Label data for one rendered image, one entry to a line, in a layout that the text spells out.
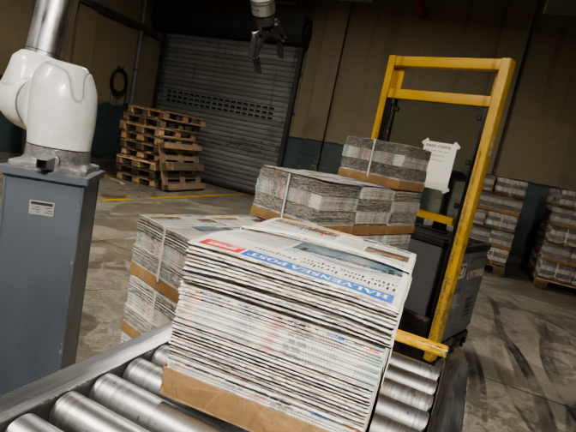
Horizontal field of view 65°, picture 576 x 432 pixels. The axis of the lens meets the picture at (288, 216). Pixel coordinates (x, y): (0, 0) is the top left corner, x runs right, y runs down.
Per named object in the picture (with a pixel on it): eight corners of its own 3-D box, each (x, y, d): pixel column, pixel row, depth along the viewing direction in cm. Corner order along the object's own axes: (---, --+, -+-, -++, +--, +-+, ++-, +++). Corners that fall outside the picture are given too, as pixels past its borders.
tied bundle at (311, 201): (249, 214, 206) (258, 165, 202) (290, 215, 228) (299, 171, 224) (313, 238, 182) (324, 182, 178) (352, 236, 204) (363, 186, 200)
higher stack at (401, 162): (297, 353, 264) (345, 134, 243) (327, 343, 286) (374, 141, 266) (351, 386, 239) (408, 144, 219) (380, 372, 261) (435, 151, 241)
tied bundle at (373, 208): (291, 215, 229) (301, 171, 225) (327, 216, 250) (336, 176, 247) (352, 237, 204) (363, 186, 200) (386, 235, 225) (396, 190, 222)
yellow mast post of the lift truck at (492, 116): (417, 355, 272) (495, 57, 244) (423, 352, 278) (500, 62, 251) (430, 362, 266) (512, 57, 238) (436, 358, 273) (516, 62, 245)
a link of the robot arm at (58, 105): (39, 147, 108) (49, 53, 105) (11, 136, 119) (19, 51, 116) (103, 154, 121) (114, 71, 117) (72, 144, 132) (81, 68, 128)
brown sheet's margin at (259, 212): (249, 213, 205) (251, 204, 205) (290, 214, 227) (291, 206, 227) (314, 237, 182) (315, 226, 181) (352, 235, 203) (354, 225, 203)
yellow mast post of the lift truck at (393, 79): (331, 313, 314) (388, 55, 287) (338, 310, 321) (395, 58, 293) (341, 318, 308) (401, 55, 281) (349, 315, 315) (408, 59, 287)
